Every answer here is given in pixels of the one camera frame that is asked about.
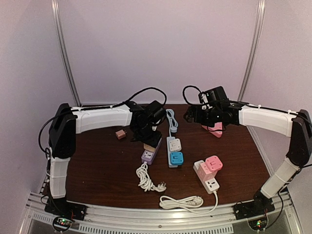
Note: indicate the light blue power strip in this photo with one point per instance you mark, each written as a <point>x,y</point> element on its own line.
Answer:
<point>168,152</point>

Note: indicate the white power strip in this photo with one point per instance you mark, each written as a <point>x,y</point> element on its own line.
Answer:
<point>211,186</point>

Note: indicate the aluminium frame post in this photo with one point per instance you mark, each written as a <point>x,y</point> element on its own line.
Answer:
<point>63,51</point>
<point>258,27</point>

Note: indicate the beige patterned cube plug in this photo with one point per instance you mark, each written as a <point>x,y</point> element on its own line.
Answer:
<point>148,147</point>

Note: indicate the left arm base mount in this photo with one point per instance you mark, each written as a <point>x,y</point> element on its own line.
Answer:
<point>69,210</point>

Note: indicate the pink cube plug adapter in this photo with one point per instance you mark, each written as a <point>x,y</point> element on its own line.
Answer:
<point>213,163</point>

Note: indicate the aluminium front rail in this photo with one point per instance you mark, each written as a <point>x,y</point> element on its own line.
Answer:
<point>110,220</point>

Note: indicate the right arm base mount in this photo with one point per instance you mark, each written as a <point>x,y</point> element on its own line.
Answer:
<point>258,206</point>

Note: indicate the left aluminium frame post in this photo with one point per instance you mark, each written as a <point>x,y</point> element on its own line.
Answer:
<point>63,51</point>

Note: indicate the light pink cube plug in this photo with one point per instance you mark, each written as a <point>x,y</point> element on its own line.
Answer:
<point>204,173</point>

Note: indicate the white cube plug adapter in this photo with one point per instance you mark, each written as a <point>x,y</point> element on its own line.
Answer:
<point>175,145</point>

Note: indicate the right aluminium frame post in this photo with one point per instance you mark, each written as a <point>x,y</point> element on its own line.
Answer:
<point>258,27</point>

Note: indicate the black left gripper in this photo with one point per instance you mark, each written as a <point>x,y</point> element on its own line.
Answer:
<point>153,142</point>

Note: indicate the blue cube plug adapter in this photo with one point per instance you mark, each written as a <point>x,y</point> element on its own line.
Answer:
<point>176,158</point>

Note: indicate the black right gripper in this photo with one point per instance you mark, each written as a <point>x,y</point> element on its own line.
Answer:
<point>190,112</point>

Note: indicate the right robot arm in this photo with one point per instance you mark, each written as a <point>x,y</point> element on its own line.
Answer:
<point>215,107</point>

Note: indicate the pink small plug adapter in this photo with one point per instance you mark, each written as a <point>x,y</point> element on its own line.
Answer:
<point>121,134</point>

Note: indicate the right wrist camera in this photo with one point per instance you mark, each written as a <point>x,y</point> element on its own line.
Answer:
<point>207,99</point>

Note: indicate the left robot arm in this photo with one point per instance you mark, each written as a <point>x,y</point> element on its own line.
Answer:
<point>70,121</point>

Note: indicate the purple power strip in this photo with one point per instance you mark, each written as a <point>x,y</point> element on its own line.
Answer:
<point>149,156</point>

